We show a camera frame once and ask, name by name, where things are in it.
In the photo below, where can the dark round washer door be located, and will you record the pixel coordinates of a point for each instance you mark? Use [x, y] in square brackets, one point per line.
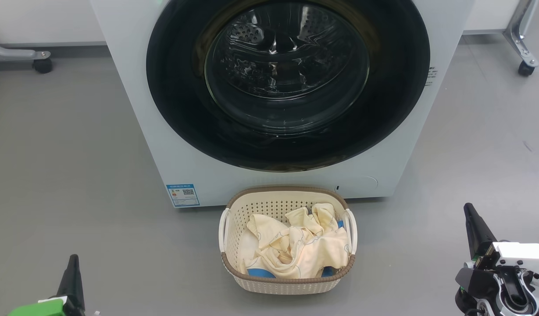
[287, 87]

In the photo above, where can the cream garment with blue collar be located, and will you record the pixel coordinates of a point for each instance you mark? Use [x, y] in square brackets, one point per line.
[295, 259]

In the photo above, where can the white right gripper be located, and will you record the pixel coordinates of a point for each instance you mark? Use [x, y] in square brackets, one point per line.
[519, 259]

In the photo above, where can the cream perforated laundry basket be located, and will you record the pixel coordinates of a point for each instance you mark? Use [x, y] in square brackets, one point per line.
[273, 202]

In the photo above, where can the metal frame leg with caster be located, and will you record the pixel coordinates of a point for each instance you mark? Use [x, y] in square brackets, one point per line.
[520, 35]
[15, 55]

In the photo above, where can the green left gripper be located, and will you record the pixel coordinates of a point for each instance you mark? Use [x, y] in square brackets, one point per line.
[41, 309]

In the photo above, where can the white front-load washing machine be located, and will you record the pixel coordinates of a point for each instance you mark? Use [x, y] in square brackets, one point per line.
[133, 109]

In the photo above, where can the white partition panel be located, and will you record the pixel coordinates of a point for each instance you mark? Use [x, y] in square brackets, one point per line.
[488, 13]
[41, 19]

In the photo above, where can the blue energy label sticker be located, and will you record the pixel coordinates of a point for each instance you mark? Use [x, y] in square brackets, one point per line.
[183, 195]

